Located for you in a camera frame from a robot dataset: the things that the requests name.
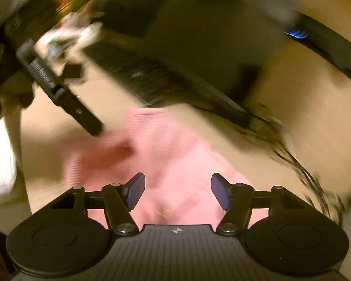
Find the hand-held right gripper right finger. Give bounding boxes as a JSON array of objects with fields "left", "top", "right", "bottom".
[{"left": 211, "top": 173, "right": 305, "bottom": 236}]

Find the person's left hand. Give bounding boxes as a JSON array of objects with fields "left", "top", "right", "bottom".
[{"left": 0, "top": 73, "right": 36, "bottom": 120}]

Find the pink garment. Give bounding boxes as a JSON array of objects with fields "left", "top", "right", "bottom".
[{"left": 60, "top": 107, "right": 270, "bottom": 229}]

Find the black computer keyboard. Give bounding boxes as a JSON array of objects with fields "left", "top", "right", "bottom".
[{"left": 82, "top": 39, "right": 194, "bottom": 107}]

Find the dark computer monitor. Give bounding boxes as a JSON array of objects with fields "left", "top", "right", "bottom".
[{"left": 111, "top": 0, "right": 299, "bottom": 129}]

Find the black device with blue light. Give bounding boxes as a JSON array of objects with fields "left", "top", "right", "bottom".
[{"left": 282, "top": 12, "right": 351, "bottom": 86}]

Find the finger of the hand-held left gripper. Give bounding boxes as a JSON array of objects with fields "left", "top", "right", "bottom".
[
  {"left": 62, "top": 63, "right": 86, "bottom": 84},
  {"left": 54, "top": 87, "right": 105, "bottom": 137}
]

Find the white crumpled cloth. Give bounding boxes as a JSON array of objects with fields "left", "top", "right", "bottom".
[{"left": 35, "top": 20, "right": 103, "bottom": 65}]

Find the bundle of black cables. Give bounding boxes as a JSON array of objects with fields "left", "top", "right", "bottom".
[{"left": 240, "top": 102, "right": 351, "bottom": 226}]

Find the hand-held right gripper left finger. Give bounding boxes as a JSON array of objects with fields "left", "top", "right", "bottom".
[{"left": 51, "top": 172, "right": 146, "bottom": 235}]

